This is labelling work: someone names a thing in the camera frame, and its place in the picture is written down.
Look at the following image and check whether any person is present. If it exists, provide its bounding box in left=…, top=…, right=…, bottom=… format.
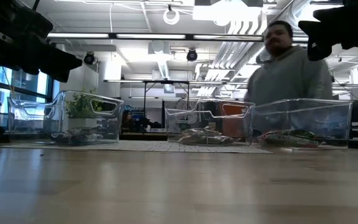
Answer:
left=243, top=20, right=334, bottom=138
left=121, top=109, right=143, bottom=133

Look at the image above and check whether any grey woven placemat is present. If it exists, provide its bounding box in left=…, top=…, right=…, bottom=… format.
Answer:
left=0, top=139, right=273, bottom=155

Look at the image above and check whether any green red granola bar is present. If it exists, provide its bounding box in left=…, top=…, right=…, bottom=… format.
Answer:
left=259, top=138, right=327, bottom=148
left=257, top=129, right=318, bottom=142

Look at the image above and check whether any white coiled cable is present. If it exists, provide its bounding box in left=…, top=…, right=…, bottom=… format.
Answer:
left=162, top=7, right=181, bottom=26

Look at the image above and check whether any black ceiling spotlight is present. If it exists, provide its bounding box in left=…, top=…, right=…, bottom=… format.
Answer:
left=83, top=52, right=96, bottom=66
left=186, top=49, right=199, bottom=63

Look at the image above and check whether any green purple granola bar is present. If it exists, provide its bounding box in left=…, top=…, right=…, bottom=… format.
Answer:
left=50, top=130, right=84, bottom=146
left=73, top=126, right=104, bottom=141

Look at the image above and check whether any orange cabinet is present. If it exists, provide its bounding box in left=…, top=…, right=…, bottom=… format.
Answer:
left=221, top=103, right=249, bottom=138

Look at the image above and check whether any long ceiling light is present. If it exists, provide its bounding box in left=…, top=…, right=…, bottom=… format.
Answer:
left=46, top=32, right=310, bottom=42

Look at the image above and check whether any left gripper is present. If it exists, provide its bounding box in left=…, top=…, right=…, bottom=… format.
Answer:
left=0, top=0, right=83, bottom=83

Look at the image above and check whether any black desk frame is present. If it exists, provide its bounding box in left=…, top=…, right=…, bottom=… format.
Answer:
left=142, top=80, right=191, bottom=128

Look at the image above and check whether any small green potted plant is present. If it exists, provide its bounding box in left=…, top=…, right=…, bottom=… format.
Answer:
left=65, top=88, right=106, bottom=130

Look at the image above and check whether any clear plastic bin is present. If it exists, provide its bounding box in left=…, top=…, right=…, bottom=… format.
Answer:
left=165, top=98, right=256, bottom=147
left=249, top=98, right=354, bottom=150
left=7, top=90, right=125, bottom=147

